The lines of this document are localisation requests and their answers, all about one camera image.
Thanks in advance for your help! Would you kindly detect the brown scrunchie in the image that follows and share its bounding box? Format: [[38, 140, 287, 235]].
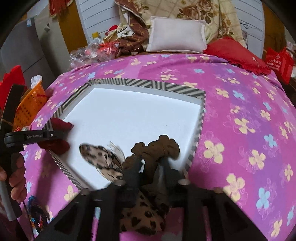
[[122, 135, 180, 173]]

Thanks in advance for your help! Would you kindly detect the leopard print bow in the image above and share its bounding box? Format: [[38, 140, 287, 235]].
[[79, 144, 170, 235]]

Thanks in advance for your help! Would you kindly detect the red satin bow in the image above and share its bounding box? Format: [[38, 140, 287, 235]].
[[38, 118, 74, 156]]

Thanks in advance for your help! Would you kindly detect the blue snowflake hair clip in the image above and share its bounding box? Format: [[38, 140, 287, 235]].
[[28, 196, 50, 233]]

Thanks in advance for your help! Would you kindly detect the person's left hand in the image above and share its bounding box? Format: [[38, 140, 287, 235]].
[[9, 153, 28, 203]]

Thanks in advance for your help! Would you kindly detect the orange plastic basket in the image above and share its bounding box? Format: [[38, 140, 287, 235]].
[[14, 81, 48, 131]]

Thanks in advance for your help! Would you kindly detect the striped cardboard tray box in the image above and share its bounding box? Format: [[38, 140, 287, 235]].
[[53, 78, 206, 190]]

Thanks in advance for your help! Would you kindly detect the red gift bag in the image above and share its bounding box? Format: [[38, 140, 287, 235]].
[[0, 65, 25, 110]]

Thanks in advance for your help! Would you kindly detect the pink floral bedspread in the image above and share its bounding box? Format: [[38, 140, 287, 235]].
[[31, 54, 295, 240]]

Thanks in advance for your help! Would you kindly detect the grey refrigerator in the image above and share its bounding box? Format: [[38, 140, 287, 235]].
[[1, 18, 55, 89]]

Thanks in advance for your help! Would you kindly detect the clear plastic bag pile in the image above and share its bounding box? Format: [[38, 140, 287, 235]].
[[69, 38, 119, 69]]

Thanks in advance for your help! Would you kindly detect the red cushion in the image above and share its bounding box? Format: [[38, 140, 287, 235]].
[[203, 37, 271, 75]]

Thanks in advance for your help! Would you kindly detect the white pillow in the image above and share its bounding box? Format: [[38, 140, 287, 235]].
[[146, 16, 207, 53]]

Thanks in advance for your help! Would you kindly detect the red shopping bag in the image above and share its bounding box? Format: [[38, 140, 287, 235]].
[[264, 47, 295, 85]]

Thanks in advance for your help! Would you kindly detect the floral beige quilt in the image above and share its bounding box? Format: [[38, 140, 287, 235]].
[[115, 0, 246, 55]]

